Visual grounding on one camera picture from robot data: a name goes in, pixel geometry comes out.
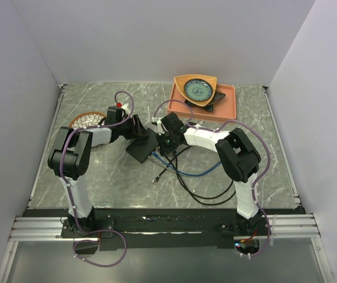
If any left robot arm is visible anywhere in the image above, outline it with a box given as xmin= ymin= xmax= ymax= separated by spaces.
xmin=47 ymin=106 xmax=149 ymax=237

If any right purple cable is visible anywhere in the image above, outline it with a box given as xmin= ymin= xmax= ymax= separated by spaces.
xmin=153 ymin=100 xmax=272 ymax=236

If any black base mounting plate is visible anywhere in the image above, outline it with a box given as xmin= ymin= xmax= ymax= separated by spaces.
xmin=60 ymin=207 xmax=274 ymax=251

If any teal patterned round plate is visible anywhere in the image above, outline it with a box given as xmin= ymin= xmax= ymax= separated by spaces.
xmin=184 ymin=78 xmax=213 ymax=102

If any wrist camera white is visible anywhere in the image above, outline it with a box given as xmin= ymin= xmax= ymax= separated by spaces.
xmin=151 ymin=117 xmax=166 ymax=135
xmin=116 ymin=103 xmax=130 ymax=115

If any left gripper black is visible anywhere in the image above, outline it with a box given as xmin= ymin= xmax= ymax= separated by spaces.
xmin=117 ymin=114 xmax=149 ymax=140

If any black network switch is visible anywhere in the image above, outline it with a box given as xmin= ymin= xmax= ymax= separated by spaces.
xmin=126 ymin=128 xmax=159 ymax=164

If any blue ethernet cable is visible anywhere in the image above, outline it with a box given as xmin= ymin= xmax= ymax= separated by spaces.
xmin=152 ymin=152 xmax=222 ymax=177

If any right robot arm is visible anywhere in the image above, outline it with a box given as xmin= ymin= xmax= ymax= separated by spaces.
xmin=152 ymin=113 xmax=261 ymax=235

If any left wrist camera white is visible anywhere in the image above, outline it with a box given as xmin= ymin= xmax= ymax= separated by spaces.
xmin=116 ymin=103 xmax=130 ymax=115

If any black dish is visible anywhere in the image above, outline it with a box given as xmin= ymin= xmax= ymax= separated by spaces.
xmin=185 ymin=91 xmax=225 ymax=112

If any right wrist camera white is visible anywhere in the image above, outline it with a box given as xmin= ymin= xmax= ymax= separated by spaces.
xmin=151 ymin=117 xmax=166 ymax=135

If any woven triangular basket plate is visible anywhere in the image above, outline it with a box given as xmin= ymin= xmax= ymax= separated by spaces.
xmin=174 ymin=74 xmax=217 ymax=106

